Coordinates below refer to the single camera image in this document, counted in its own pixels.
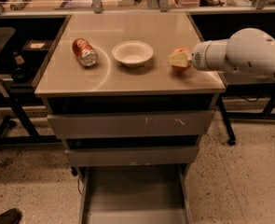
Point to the grey drawer cabinet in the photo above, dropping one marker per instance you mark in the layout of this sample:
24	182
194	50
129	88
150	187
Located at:
66	87

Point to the white paper bowl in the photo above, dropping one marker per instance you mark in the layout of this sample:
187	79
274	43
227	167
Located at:
132	53

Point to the red soda can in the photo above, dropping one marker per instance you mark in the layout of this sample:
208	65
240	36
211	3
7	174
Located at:
84	52

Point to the grey middle drawer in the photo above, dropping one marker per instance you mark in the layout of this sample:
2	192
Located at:
131	156

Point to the grey top drawer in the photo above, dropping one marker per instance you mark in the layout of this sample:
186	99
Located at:
114	125

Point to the red apple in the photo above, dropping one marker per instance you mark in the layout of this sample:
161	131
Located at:
179	69

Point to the black shoe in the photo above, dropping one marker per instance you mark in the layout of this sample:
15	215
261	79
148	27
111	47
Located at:
11	216

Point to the black table leg with caster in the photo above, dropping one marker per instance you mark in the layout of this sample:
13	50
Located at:
231	136

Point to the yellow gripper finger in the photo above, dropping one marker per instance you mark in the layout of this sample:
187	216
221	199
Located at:
180	59

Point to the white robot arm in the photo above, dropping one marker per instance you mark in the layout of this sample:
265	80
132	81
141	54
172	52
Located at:
249	51

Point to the grey open bottom drawer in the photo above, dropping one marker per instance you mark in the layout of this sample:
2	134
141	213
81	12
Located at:
151	194

